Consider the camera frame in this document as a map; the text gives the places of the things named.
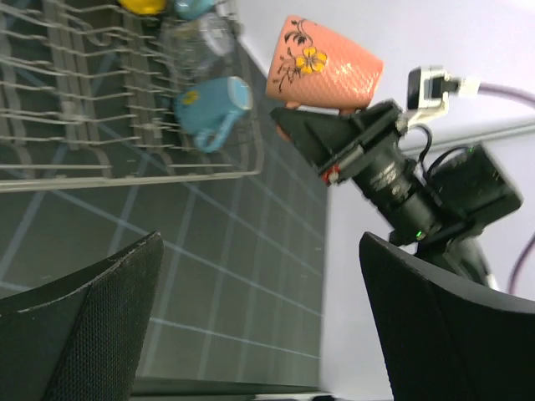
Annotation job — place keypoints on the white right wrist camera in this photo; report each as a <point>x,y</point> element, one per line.
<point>428,92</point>

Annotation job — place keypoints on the yellow mug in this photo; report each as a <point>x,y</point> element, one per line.
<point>144,7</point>

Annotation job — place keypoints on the aluminium frame post right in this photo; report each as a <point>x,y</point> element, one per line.
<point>415,141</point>

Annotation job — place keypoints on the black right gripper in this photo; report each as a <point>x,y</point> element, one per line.
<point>457,196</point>

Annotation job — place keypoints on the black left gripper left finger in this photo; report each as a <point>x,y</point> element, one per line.
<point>80,337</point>

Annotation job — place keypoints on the black grid mat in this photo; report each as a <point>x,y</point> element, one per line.
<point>240,292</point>

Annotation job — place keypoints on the pink mug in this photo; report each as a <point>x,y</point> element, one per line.
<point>315,66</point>

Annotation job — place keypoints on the blue flower mug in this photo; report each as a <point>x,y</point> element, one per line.
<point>208,111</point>

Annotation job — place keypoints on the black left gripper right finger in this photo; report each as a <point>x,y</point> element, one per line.
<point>442,336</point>

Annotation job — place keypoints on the grey wire dish rack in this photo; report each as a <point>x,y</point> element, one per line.
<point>87,100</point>

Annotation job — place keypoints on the clear glass cup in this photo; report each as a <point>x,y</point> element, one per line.
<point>194,47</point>

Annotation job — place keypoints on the blue butterfly mug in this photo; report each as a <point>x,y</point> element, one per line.
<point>192,9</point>

